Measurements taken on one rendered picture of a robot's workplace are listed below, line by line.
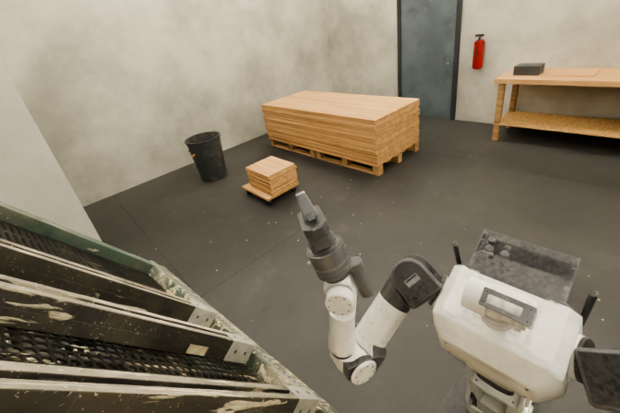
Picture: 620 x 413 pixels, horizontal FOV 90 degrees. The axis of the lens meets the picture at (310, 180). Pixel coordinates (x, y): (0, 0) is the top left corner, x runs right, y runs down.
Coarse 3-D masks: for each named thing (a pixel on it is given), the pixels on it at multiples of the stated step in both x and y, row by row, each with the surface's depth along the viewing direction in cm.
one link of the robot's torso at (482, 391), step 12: (468, 372) 101; (468, 384) 105; (480, 384) 101; (480, 396) 111; (492, 396) 110; (504, 396) 98; (516, 396) 97; (480, 408) 116; (492, 408) 109; (504, 408) 107; (516, 408) 94
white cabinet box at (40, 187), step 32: (0, 64) 275; (0, 96) 280; (0, 128) 285; (32, 128) 300; (0, 160) 290; (32, 160) 306; (0, 192) 296; (32, 192) 312; (64, 192) 329; (64, 224) 336
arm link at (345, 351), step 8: (336, 328) 77; (344, 328) 77; (352, 328) 78; (328, 336) 81; (336, 336) 78; (344, 336) 78; (352, 336) 79; (328, 344) 82; (336, 344) 79; (344, 344) 79; (352, 344) 80; (336, 352) 80; (344, 352) 80; (352, 352) 81; (360, 352) 83; (336, 360) 82; (344, 360) 81; (352, 360) 81; (360, 360) 81; (344, 368) 81; (352, 368) 80
